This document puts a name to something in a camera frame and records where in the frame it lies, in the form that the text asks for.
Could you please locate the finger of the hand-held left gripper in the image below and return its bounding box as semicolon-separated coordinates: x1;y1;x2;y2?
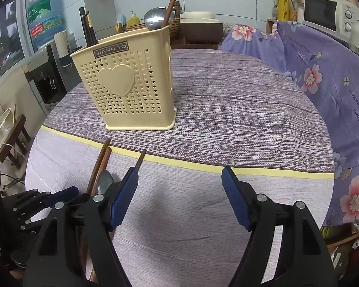
3;186;80;216
17;194;92;233

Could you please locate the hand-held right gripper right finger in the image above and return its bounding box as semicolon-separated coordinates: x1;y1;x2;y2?
221;165;338;287

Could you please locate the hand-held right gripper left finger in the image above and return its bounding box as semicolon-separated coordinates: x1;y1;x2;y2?
22;167;140;287

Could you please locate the all-metal oval spoon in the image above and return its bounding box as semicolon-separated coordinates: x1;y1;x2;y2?
96;169;116;197

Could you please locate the brown wooden chopstick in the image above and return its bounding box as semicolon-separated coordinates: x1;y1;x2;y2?
81;138;111;281
91;146;113;186
134;149;147;169

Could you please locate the cream plastic utensil holder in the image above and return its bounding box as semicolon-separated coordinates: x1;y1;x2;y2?
70;25;178;131

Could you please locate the dark wooden chopstick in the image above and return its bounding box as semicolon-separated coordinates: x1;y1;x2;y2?
79;7;93;46
85;11;99;45

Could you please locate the wooden-handled metal spoon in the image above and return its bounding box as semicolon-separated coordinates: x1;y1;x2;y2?
162;0;186;27

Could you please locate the dark wooden stool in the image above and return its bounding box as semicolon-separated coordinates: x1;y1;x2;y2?
0;114;32;170

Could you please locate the striped purple tablecloth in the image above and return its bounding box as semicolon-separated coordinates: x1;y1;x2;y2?
25;49;335;287

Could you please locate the grey water dispenser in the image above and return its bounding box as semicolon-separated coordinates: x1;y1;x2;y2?
25;43;82;110

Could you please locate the purple floral cloth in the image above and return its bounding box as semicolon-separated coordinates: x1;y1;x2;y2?
220;20;359;225

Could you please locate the white framed window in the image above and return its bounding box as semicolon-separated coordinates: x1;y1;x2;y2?
0;0;29;83

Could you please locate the white paper roll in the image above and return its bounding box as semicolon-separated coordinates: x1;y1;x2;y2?
54;31;76;66

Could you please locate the blue water jug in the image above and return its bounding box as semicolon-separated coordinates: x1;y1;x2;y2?
27;0;64;47

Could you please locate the brown bin with white lid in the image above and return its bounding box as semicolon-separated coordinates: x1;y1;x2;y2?
179;11;225;45

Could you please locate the wicker basket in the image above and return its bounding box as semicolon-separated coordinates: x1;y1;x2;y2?
124;18;181;40

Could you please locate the yellow soap pump bottle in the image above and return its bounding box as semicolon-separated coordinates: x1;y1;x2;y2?
127;10;141;27

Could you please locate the white microwave oven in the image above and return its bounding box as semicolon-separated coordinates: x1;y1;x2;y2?
303;0;359;37

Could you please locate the yellow printed roll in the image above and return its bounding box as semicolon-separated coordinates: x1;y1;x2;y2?
276;0;291;22

